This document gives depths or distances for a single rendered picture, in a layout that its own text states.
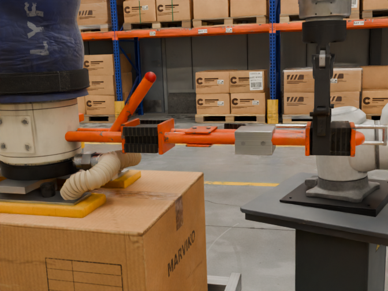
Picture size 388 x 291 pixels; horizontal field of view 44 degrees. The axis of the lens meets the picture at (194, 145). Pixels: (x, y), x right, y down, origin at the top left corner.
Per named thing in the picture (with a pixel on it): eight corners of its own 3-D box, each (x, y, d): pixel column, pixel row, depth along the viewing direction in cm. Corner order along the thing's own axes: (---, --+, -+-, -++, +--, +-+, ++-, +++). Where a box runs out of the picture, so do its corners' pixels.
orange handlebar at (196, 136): (-72, 143, 107) (-74, 127, 107) (12, 122, 136) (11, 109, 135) (365, 152, 82) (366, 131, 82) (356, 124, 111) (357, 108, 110)
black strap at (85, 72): (-50, 96, 93) (-53, 75, 92) (22, 86, 115) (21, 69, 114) (53, 94, 87) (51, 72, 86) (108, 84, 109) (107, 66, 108)
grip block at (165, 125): (120, 155, 93) (118, 125, 92) (139, 144, 102) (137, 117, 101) (161, 155, 91) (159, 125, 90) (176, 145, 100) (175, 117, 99)
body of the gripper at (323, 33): (303, 22, 88) (303, 73, 90) (300, 19, 80) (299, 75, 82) (346, 19, 86) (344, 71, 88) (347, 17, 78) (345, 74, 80)
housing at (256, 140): (234, 155, 89) (233, 131, 88) (240, 147, 95) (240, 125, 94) (272, 156, 87) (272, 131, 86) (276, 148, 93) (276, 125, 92)
